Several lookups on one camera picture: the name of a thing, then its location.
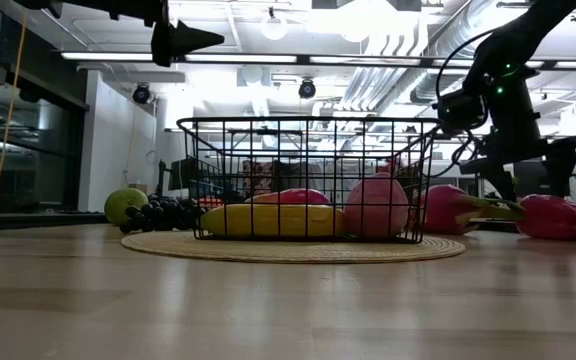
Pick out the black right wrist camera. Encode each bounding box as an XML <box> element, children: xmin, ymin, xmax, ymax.
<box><xmin>432</xmin><ymin>88</ymin><xmax>488</xmax><ymax>135</ymax></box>

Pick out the black computer monitor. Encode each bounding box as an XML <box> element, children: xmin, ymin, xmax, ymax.
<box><xmin>515</xmin><ymin>160</ymin><xmax>552</xmax><ymax>199</ymax></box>
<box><xmin>166</xmin><ymin>157</ymin><xmax>198</xmax><ymax>192</ymax></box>

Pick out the black wire basket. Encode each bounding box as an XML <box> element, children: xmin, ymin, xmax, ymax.
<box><xmin>176</xmin><ymin>116</ymin><xmax>442</xmax><ymax>245</ymax></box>

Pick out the black grape bunch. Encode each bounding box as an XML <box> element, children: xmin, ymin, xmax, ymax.
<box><xmin>118</xmin><ymin>196</ymin><xmax>204</xmax><ymax>235</ymax></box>

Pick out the red orange mango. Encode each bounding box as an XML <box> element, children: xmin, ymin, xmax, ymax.
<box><xmin>245</xmin><ymin>187</ymin><xmax>332</xmax><ymax>206</ymax></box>

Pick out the black ceiling spotlight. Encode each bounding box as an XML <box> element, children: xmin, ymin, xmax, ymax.
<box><xmin>297</xmin><ymin>78</ymin><xmax>318</xmax><ymax>100</ymax></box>
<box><xmin>131</xmin><ymin>83</ymin><xmax>152</xmax><ymax>106</ymax></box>

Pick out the red bell pepper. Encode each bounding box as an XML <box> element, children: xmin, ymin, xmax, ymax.
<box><xmin>515</xmin><ymin>193</ymin><xmax>576</xmax><ymax>242</ymax></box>

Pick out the colourful patterned cloth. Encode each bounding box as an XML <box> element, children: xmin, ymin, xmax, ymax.
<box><xmin>241</xmin><ymin>159</ymin><xmax>275</xmax><ymax>199</ymax></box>

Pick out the round woven straw placemat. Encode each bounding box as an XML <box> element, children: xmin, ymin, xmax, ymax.
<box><xmin>120</xmin><ymin>229</ymin><xmax>467</xmax><ymax>265</ymax></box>

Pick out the silver ventilation duct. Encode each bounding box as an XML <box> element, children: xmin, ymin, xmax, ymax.
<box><xmin>410</xmin><ymin>73</ymin><xmax>464</xmax><ymax>106</ymax></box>

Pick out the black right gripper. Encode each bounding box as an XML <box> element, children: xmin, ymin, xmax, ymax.
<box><xmin>460</xmin><ymin>69</ymin><xmax>576</xmax><ymax>204</ymax></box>

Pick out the pink dragon fruit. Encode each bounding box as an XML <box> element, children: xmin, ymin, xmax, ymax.
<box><xmin>416</xmin><ymin>183</ymin><xmax>528</xmax><ymax>237</ymax></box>

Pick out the pink peach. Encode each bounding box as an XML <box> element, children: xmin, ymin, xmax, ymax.
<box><xmin>343</xmin><ymin>172</ymin><xmax>411</xmax><ymax>239</ymax></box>

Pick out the ceiling light strip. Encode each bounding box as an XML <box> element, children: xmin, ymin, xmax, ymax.
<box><xmin>60</xmin><ymin>49</ymin><xmax>576</xmax><ymax>71</ymax></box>

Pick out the yellow banana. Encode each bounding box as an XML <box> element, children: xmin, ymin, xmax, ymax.
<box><xmin>200</xmin><ymin>203</ymin><xmax>348</xmax><ymax>238</ymax></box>

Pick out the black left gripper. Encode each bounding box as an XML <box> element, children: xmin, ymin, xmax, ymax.
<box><xmin>149</xmin><ymin>0</ymin><xmax>225</xmax><ymax>69</ymax></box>

